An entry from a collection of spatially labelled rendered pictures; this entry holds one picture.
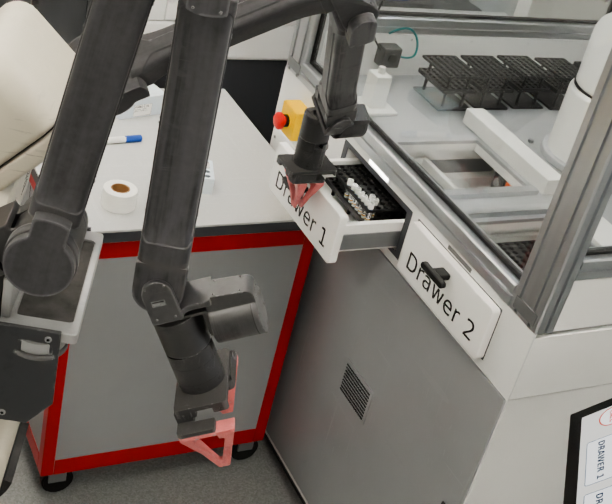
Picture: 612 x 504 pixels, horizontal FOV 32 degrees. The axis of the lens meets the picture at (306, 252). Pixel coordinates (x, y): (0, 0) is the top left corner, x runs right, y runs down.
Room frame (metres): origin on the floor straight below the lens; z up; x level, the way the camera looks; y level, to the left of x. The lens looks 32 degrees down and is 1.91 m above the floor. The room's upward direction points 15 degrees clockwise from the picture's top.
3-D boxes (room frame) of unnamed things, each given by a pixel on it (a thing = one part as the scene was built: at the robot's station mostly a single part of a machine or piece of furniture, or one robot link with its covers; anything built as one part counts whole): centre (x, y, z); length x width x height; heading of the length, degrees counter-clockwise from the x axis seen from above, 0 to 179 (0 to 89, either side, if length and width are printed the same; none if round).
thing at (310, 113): (1.82, 0.04, 1.06); 0.07 x 0.06 x 0.07; 129
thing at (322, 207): (1.87, 0.03, 0.87); 0.29 x 0.02 x 0.11; 33
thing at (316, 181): (1.82, 0.05, 0.93); 0.07 x 0.07 x 0.09; 33
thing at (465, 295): (1.68, -0.27, 0.87); 0.29 x 0.02 x 0.11; 33
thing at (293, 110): (2.21, 0.10, 0.88); 0.07 x 0.05 x 0.07; 33
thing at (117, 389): (2.12, 0.38, 0.38); 0.62 x 0.58 x 0.76; 33
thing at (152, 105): (2.29, 0.49, 0.79); 0.13 x 0.09 x 0.05; 137
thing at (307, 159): (1.82, 0.04, 1.00); 0.10 x 0.07 x 0.07; 123
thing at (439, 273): (1.67, -0.24, 0.91); 0.07 x 0.04 x 0.01; 33
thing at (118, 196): (1.85, 0.40, 0.78); 0.07 x 0.07 x 0.04
